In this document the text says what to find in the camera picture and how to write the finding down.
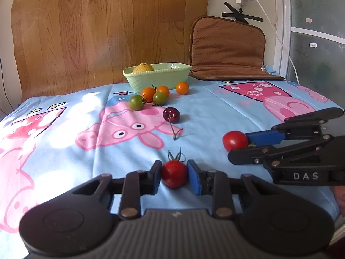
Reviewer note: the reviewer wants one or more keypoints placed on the large yellow citrus fruit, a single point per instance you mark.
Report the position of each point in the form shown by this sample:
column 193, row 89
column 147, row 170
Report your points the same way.
column 143, row 67

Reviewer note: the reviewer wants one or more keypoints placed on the orange cherry tomato small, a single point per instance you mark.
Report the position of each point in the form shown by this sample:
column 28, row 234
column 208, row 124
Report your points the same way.
column 163, row 89

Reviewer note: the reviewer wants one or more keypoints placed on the wood pattern vinyl sheet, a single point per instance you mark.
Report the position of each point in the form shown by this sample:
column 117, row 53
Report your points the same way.
column 63, row 46

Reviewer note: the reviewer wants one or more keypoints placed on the brown seat cushion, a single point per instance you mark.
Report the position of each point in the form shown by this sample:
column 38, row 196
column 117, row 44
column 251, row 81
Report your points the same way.
column 221, row 49

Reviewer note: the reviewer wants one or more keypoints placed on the dark red cherry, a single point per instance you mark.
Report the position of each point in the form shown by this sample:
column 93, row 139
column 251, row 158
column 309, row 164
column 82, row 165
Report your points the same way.
column 172, row 116

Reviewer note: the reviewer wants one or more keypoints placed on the orange cherry tomato back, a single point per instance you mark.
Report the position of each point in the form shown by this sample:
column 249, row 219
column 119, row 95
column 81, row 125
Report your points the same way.
column 148, row 93

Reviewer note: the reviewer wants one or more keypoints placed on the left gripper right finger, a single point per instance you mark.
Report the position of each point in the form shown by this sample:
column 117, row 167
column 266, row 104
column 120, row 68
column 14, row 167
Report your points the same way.
column 215, row 184

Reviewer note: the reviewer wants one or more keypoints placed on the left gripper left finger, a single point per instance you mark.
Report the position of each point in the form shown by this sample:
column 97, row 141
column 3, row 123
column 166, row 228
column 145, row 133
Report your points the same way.
column 137, row 184

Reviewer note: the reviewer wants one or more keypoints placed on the green cherry tomato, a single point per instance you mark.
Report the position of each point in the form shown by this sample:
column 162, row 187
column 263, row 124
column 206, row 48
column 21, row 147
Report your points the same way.
column 160, row 98
column 136, row 102

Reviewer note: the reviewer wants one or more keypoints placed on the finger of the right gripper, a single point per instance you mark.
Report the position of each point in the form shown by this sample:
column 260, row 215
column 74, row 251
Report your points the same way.
column 266, row 137
column 251, row 155

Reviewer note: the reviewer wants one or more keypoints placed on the blue cartoon pig blanket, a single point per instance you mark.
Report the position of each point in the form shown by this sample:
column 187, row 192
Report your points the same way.
column 51, row 144

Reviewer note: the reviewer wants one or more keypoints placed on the red cherry tomato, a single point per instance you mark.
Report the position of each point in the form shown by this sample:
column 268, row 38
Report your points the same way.
column 174, row 173
column 234, row 140

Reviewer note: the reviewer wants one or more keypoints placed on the light green ceramic dish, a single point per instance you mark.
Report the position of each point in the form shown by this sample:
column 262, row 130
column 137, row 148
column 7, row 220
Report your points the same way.
column 166, row 74

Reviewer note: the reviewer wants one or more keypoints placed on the black tape cross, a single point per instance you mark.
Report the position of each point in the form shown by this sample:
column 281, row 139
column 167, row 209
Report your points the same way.
column 238, row 15

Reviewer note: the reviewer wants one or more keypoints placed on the green cherry tomato back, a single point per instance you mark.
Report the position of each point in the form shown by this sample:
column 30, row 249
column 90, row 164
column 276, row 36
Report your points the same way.
column 136, row 102

